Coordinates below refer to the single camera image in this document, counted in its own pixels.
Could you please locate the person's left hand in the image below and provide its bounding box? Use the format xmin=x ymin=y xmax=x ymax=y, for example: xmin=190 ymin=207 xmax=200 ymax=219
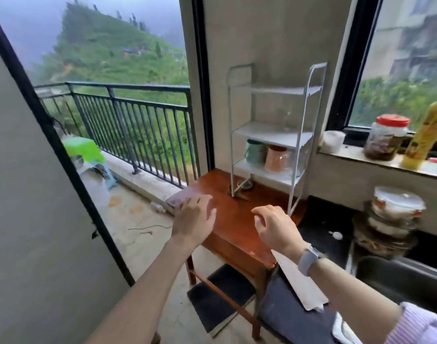
xmin=171 ymin=195 xmax=218 ymax=250

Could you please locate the person's right hand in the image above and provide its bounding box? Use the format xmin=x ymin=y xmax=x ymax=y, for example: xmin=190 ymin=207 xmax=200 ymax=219
xmin=251 ymin=205 xmax=308 ymax=258

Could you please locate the person's right forearm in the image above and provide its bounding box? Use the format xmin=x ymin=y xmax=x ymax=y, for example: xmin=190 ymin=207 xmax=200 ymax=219
xmin=307 ymin=257 xmax=402 ymax=344

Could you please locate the person's left forearm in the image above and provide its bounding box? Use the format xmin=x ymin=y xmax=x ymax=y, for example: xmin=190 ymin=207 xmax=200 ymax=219
xmin=85 ymin=236 xmax=204 ymax=344

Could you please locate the brown wooden table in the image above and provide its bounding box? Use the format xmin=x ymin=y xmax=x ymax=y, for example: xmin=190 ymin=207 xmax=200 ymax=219
xmin=166 ymin=168 xmax=308 ymax=341

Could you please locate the small dark dish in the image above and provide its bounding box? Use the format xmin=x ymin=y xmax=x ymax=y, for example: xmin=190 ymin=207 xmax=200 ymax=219
xmin=229 ymin=178 xmax=255 ymax=201

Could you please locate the lilac wrist watch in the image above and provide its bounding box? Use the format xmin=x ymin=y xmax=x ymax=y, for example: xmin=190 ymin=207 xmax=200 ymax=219
xmin=297 ymin=246 xmax=325 ymax=277

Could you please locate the pink mug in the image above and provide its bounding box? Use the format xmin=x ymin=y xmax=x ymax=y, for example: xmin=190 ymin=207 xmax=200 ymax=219
xmin=264 ymin=145 xmax=291 ymax=173

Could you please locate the green mug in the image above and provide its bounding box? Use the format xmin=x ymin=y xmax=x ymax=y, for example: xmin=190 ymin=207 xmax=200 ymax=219
xmin=244 ymin=139 xmax=266 ymax=165

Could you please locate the white board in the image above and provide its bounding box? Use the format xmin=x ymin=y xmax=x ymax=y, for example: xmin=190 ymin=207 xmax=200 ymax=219
xmin=272 ymin=250 xmax=329 ymax=313

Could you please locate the black floor mat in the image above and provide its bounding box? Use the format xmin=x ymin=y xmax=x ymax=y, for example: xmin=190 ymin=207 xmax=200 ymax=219
xmin=187 ymin=263 xmax=258 ymax=337

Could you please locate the white metal shelf rack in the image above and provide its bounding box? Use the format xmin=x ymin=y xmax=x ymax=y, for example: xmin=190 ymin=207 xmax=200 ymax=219
xmin=227 ymin=62 xmax=328 ymax=216

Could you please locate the dark blue cloth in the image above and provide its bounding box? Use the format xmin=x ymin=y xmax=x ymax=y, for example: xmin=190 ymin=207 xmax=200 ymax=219
xmin=259 ymin=269 xmax=339 ymax=344

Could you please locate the white cup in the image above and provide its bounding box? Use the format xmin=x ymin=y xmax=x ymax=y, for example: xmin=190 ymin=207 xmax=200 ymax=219
xmin=322 ymin=130 xmax=346 ymax=154

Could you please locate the black balcony railing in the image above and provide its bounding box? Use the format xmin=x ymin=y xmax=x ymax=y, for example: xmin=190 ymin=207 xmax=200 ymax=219
xmin=34 ymin=81 xmax=200 ymax=188

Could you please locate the stack of glass bowls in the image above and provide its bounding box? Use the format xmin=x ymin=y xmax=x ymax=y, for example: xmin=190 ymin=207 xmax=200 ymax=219
xmin=352 ymin=202 xmax=420 ymax=258

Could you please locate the glass container with white lid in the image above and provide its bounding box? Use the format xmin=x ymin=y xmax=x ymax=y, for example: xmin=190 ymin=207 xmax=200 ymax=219
xmin=371 ymin=186 xmax=427 ymax=223

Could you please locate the green plastic stool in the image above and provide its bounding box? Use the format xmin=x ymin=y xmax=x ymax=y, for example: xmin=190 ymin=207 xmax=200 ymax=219
xmin=62 ymin=137 xmax=118 ymax=190

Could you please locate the glass jar with red lid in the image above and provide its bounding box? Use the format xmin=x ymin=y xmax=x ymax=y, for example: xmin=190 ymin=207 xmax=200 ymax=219
xmin=363 ymin=114 xmax=410 ymax=161

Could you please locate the dark sink basin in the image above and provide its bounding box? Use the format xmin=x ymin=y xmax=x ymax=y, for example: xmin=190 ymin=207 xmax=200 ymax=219
xmin=355 ymin=256 xmax=437 ymax=316

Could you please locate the yellow plastic bottle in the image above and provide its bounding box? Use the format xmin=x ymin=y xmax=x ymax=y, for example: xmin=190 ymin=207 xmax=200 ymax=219
xmin=401 ymin=90 xmax=437 ymax=170

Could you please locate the lilac knit sleeve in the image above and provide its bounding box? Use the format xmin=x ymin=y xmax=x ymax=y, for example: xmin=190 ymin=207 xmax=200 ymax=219
xmin=383 ymin=302 xmax=437 ymax=344

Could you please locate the thin wire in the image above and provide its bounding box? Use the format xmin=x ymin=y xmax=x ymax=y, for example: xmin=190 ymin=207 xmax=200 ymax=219
xmin=128 ymin=224 xmax=173 ymax=235

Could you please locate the black sliding door frame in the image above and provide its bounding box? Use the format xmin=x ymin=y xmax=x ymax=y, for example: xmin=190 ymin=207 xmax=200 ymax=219
xmin=0 ymin=3 xmax=136 ymax=288

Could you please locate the black window frame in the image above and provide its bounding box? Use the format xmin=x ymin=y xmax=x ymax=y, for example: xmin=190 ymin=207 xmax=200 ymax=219
xmin=326 ymin=0 xmax=437 ymax=152

